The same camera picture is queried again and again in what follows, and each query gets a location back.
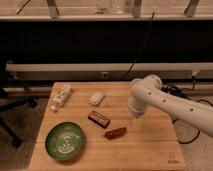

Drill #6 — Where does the red brown pepper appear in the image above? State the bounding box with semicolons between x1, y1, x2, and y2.
104;127;127;139

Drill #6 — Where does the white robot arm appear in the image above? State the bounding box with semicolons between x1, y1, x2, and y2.
128;75;213;137

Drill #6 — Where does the dark red rectangular box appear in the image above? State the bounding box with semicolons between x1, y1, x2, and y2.
88;111;110;128

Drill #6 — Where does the green ceramic bowl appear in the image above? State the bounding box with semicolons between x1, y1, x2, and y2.
45;122;85;161

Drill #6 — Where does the white plastic bottle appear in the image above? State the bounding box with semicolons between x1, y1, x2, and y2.
50;85;72;112

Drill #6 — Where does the grey baseboard heater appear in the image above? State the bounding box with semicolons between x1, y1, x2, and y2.
6;62;213;81

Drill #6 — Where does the black office chair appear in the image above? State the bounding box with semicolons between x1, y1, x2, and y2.
0;63;38;148

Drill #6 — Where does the black cable on floor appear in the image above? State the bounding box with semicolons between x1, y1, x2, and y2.
161;83;213;145

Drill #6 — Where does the black diagonal cable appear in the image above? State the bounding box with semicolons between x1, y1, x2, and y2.
120;11;156;81

